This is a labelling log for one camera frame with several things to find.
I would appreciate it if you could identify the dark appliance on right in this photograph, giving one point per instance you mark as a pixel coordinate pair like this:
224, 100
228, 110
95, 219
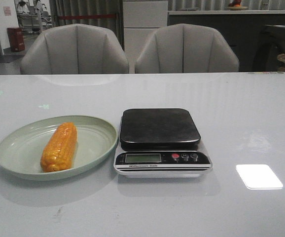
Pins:
271, 43

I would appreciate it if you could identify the dark long sideboard counter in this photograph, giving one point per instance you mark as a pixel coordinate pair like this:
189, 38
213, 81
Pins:
240, 28

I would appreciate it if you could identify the left grey upholstered chair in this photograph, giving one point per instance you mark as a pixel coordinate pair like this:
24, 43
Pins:
75, 49

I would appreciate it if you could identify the red waste bin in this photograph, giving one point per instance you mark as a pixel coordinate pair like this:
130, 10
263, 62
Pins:
16, 39

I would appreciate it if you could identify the pale green plate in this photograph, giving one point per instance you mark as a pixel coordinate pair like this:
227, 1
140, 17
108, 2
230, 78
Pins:
20, 151

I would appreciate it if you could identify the grey upholstered chair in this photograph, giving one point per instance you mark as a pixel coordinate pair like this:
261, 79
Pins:
75, 49
186, 48

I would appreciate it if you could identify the red barrier belt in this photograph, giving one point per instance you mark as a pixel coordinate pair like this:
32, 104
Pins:
100, 16

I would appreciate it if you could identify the black and silver kitchen scale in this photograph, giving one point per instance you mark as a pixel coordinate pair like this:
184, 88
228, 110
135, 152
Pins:
160, 143

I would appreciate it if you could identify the right grey upholstered chair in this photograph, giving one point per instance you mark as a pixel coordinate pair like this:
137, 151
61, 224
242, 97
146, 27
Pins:
186, 48

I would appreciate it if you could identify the white drawer cabinet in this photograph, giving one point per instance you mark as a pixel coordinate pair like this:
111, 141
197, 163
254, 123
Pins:
140, 17

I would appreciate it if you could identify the coloured dot sticker strip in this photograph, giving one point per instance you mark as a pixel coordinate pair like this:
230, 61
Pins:
265, 72

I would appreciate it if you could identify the orange corn cob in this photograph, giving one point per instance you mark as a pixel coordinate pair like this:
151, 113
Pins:
59, 151

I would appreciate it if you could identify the fruit bowl on counter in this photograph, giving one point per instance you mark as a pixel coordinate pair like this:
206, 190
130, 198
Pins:
236, 5

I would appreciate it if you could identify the pink wall notice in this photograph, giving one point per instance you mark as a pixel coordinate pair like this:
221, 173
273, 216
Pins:
7, 10

